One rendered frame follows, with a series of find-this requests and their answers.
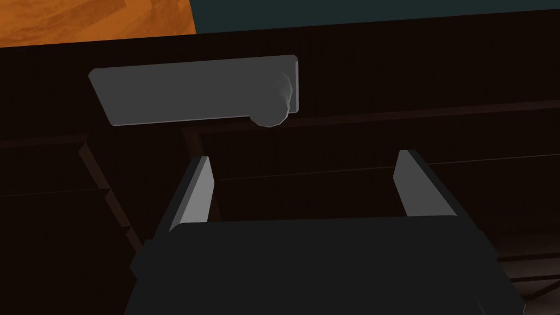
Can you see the dark brown door leaf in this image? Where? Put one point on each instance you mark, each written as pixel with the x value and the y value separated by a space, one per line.
pixel 393 78

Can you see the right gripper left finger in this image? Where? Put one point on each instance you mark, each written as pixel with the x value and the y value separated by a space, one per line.
pixel 197 197

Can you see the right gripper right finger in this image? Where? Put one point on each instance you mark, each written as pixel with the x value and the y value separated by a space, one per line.
pixel 422 188

